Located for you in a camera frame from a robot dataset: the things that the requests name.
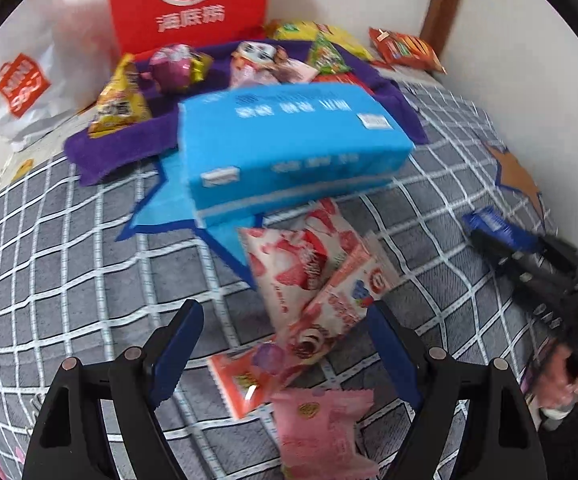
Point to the panda print snack packet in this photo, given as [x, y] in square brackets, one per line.
[257, 64]

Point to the dark blue snack packet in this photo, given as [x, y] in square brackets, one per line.
[488, 221]

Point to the blue tissue pack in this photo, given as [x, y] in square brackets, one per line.
[252, 150]

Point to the red Haidilao paper bag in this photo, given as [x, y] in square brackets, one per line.
[142, 26]

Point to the right human hand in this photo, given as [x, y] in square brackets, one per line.
[554, 387]

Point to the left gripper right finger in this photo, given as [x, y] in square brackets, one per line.
[426, 379]

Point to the magenta snack packet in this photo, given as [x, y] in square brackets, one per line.
[174, 69]

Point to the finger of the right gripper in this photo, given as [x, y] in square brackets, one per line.
[545, 272]

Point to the orange chips bag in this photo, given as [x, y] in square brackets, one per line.
[405, 50]

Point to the purple towel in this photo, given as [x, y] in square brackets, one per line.
[95, 159]

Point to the yellow chips bag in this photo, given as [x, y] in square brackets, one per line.
[310, 31]

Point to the yellow snack packet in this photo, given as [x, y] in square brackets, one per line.
[121, 103]

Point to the brown wooden door frame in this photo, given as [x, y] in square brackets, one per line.
[438, 23]

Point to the pink peach cake packet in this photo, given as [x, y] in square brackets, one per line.
[316, 433]

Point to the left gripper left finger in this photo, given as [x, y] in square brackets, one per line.
[141, 378]

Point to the red small snack packet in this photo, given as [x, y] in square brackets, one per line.
[345, 78]

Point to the light pink small snack packet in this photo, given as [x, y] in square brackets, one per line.
[295, 72]

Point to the long strawberry bear snack packet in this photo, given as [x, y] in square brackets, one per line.
[250, 378]

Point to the green triangular snack packet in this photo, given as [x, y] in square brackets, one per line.
[324, 56]

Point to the white Miniso plastic bag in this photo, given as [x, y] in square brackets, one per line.
[55, 58]

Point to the white red strawberry snack packet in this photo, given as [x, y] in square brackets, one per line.
[290, 267]

